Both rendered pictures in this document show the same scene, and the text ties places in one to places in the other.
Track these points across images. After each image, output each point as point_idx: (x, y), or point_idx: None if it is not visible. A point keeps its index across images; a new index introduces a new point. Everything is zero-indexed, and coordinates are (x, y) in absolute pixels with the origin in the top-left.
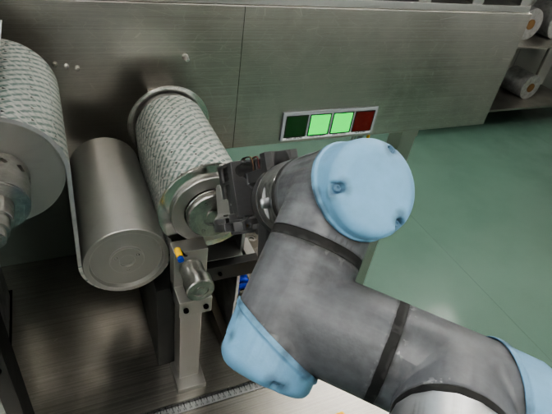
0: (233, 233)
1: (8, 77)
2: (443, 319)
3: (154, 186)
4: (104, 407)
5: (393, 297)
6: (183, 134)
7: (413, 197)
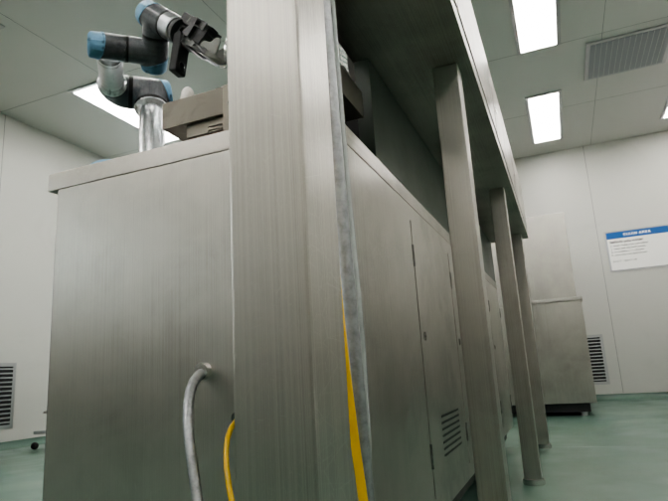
0: (200, 58)
1: None
2: (116, 34)
3: None
4: None
5: (130, 36)
6: None
7: (135, 9)
